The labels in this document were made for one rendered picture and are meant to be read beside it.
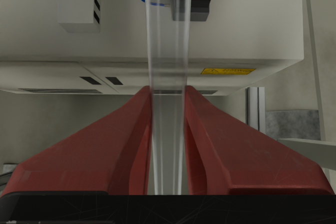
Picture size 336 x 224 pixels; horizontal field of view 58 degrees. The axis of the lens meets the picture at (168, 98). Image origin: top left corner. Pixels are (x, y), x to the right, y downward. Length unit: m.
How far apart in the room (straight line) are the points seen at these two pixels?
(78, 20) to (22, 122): 0.77
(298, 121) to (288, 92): 0.11
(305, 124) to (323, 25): 0.37
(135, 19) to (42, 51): 0.15
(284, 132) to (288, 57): 0.66
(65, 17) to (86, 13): 0.03
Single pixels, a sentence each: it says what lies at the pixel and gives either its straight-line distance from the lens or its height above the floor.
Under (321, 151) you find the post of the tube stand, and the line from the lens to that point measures 0.86.
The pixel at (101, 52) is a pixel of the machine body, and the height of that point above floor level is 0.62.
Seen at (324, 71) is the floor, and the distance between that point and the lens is 1.23.
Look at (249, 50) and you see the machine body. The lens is 0.48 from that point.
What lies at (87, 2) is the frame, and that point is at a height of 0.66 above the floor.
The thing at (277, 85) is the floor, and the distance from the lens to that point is 1.15.
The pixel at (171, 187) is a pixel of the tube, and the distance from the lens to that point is 0.16.
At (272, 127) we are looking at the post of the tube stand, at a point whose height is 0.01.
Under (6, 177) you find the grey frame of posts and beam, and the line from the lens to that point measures 1.10.
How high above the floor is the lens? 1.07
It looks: 85 degrees down
